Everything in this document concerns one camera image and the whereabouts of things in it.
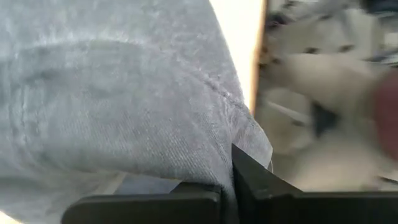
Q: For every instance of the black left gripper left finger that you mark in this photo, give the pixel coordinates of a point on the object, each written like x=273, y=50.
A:
x=140, y=208

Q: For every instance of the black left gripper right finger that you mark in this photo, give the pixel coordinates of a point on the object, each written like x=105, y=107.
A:
x=280, y=202

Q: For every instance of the grey baseball cap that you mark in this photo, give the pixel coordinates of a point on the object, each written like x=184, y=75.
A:
x=109, y=109

